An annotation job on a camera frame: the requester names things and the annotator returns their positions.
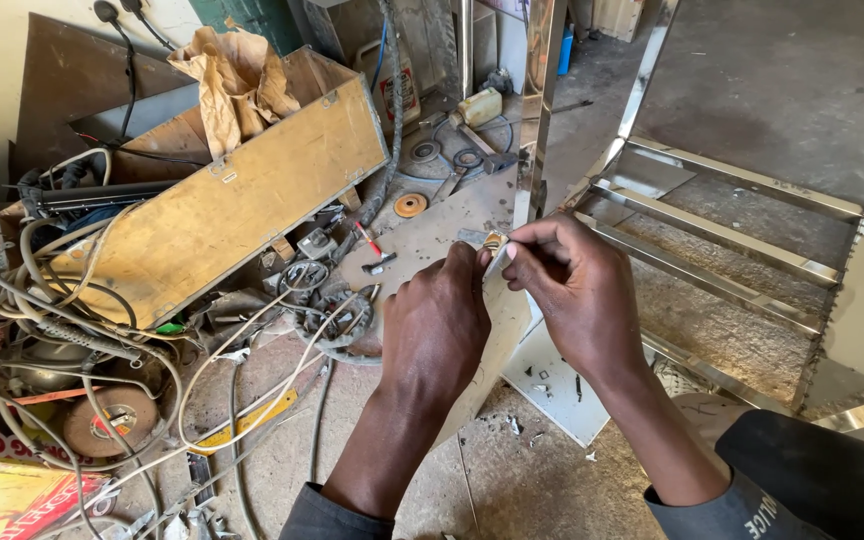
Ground orange grinding disc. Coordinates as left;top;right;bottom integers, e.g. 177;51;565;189
393;192;430;219

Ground worn brown grinding wheel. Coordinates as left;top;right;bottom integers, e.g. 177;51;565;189
63;385;161;459

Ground wooden tool box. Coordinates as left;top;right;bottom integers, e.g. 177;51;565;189
48;46;391;331

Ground steel sheet plate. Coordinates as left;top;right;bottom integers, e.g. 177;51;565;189
338;163;534;450

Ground black power cable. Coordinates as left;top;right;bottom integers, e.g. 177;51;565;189
92;0;178;144

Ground person's dark trouser leg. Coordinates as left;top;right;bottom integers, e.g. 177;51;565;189
672;408;864;540

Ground red handled small hammer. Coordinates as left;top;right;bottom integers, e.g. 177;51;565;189
354;220;399;276

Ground small metal hinge piece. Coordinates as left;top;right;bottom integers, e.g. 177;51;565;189
456;228;513;280

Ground yellow measuring level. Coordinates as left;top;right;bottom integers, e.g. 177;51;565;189
190;387;300;457

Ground red and yellow carton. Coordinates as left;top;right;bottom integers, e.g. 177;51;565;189
0;363;122;540

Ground white plastic jerrycan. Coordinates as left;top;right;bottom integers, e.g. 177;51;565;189
354;39;423;135

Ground blue plastic container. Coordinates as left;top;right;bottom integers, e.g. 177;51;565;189
556;24;576;77

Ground rusty metal sheet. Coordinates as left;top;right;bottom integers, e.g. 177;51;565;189
10;12;197;185

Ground stainless steel frame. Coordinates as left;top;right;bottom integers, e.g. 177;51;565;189
513;0;864;455

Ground crumpled brown paper bag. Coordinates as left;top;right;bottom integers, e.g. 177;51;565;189
167;25;302;160

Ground person's right hand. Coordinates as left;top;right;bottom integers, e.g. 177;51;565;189
501;213;647;384

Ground white flat board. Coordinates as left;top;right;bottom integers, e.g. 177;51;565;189
500;318;658;449

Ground small cream plastic bottle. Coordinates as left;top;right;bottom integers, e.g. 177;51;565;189
449;87;504;130

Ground grey corrugated hose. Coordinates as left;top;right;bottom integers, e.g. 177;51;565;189
330;0;407;260

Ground person's left hand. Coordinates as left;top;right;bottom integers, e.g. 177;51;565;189
380;240;494;406

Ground tangle of white cables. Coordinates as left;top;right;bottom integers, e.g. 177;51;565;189
0;146;384;540

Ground black tube bundle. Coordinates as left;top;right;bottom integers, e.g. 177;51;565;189
3;178;182;220

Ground angle grinder tool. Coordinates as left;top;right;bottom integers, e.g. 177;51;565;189
278;281;382;367

